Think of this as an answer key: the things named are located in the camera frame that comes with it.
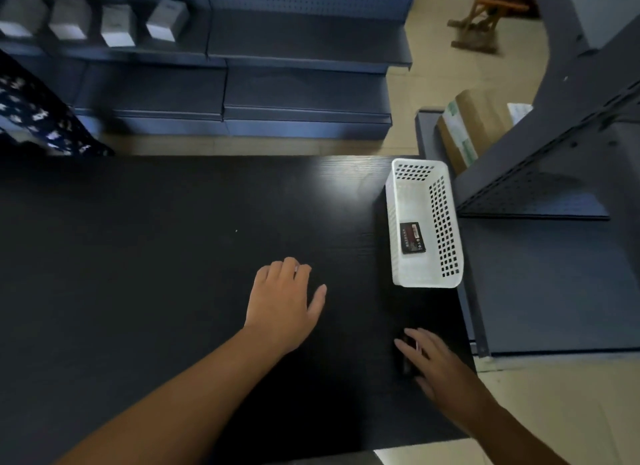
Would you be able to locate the person's right hand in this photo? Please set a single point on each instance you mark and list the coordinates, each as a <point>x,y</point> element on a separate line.
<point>445,374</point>

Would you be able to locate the white perforated plastic basket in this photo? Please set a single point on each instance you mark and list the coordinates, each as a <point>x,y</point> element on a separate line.
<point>425,225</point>

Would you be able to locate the person's right fingers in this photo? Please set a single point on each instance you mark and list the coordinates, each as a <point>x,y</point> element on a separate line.
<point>422,340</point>

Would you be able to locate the person's left thumb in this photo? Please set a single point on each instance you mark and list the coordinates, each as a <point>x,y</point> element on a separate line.
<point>318,301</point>

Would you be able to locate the grey-blue metal shelving unit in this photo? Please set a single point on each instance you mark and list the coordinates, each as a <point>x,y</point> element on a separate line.
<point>555,190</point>
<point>280,65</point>

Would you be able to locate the person's left forearm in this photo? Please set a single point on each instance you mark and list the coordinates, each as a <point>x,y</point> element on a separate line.
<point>165,404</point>

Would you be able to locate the black box with red label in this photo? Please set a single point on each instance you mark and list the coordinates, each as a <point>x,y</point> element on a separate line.
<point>413,237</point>

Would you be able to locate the white paper sheet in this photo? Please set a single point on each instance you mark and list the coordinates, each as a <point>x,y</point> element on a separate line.
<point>520,112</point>

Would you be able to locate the brown cardboard box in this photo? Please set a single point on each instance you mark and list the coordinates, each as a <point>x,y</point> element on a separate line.
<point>475,125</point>

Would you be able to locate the small white box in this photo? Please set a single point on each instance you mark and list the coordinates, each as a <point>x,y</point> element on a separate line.
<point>20,16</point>
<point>70,19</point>
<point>118,26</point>
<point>167,20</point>

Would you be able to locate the small black box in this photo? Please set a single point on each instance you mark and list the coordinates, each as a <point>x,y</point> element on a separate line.
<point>407,362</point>

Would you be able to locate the person's right forearm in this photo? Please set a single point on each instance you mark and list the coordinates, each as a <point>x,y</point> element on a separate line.
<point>510,432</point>

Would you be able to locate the wooden stool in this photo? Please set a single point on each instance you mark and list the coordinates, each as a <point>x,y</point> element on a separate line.
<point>482,22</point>

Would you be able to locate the person's left hand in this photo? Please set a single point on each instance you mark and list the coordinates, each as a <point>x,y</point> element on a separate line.
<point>280,307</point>

